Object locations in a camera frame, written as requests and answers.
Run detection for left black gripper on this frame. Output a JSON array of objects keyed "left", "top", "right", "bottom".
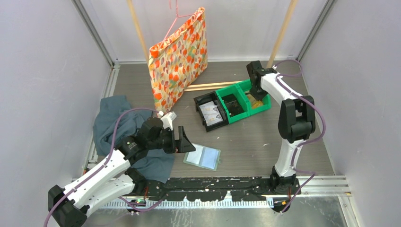
[{"left": 148, "top": 125, "right": 195, "bottom": 153}]

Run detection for green card holder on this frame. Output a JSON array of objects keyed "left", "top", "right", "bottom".
[{"left": 183, "top": 144, "right": 221, "bottom": 171}]

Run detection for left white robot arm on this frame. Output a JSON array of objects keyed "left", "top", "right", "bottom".
[{"left": 47, "top": 113, "right": 196, "bottom": 227}]

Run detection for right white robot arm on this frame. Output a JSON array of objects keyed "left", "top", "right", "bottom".
[{"left": 246, "top": 61, "right": 316, "bottom": 194}]

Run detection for yellow cards in right bin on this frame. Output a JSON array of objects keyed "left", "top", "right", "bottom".
[{"left": 246, "top": 94, "right": 264, "bottom": 109}]

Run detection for cards in black bin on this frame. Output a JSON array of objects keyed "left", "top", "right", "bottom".
[{"left": 199, "top": 101, "right": 223, "bottom": 126}]

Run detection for cards in left green bin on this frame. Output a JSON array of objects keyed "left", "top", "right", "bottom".
[{"left": 222, "top": 94, "right": 244, "bottom": 117}]

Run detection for green bin right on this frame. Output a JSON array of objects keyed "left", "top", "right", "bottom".
[{"left": 237, "top": 79, "right": 271, "bottom": 115}]

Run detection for green bin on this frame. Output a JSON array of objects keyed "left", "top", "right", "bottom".
[
  {"left": 237, "top": 79, "right": 271, "bottom": 115},
  {"left": 216, "top": 85, "right": 251, "bottom": 124}
]

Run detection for green bin left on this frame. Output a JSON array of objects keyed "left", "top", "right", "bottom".
[{"left": 216, "top": 85, "right": 251, "bottom": 124}]

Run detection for black storage bin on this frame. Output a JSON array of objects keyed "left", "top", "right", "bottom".
[{"left": 193, "top": 91, "right": 229, "bottom": 132}]

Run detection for wooden clothes rack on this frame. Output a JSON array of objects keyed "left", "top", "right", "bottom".
[{"left": 126, "top": 0, "right": 298, "bottom": 91}]

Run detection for blue-grey cloth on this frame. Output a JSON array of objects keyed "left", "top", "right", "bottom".
[{"left": 93, "top": 96, "right": 174, "bottom": 183}]

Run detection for orange floral hanging garment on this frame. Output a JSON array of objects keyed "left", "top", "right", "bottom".
[{"left": 148, "top": 7, "right": 208, "bottom": 113}]

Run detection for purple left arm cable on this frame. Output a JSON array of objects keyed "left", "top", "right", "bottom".
[{"left": 44, "top": 107, "right": 164, "bottom": 227}]

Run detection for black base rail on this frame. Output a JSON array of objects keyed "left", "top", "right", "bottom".
[{"left": 127, "top": 176, "right": 300, "bottom": 202}]

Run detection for pink wire hanger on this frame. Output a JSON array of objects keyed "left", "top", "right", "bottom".
[{"left": 162, "top": 0, "right": 193, "bottom": 41}]

